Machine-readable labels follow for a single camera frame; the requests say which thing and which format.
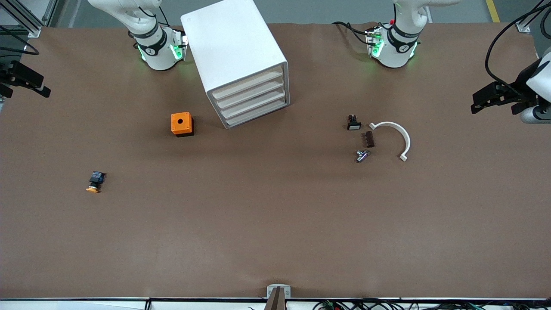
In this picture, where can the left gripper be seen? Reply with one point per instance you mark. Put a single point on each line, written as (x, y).
(519, 85)

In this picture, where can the white plastic drawer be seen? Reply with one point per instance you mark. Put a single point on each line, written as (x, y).
(249, 95)
(254, 104)
(247, 85)
(256, 113)

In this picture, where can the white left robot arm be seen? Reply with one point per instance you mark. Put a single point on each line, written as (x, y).
(394, 51)

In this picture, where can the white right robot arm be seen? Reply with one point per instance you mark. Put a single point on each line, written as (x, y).
(157, 56)

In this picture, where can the orange cap push button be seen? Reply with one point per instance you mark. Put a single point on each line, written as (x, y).
(95, 178)

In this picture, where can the white drawer cabinet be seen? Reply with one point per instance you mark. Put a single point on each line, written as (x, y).
(224, 38)

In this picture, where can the white curved plastic clamp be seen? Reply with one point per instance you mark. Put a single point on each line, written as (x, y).
(407, 142)

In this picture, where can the brown terminal block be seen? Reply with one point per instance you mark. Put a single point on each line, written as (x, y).
(369, 139)

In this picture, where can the orange box with hole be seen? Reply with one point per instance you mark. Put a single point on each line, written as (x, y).
(175, 127)

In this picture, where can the silver metal fitting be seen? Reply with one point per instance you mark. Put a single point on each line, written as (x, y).
(361, 156)

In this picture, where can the black left camera bracket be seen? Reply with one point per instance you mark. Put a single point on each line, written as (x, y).
(523, 107)

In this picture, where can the grey aluminium frame profile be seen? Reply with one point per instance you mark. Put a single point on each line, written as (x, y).
(34, 31)
(523, 26)

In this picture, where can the white cap black switch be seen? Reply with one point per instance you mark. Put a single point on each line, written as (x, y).
(354, 125)

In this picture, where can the white table edge rail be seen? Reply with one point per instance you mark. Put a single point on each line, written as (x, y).
(86, 305)

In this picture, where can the grey metal table bracket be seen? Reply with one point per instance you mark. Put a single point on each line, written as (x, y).
(271, 292)

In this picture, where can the brown post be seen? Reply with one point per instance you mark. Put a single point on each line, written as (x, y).
(275, 302)

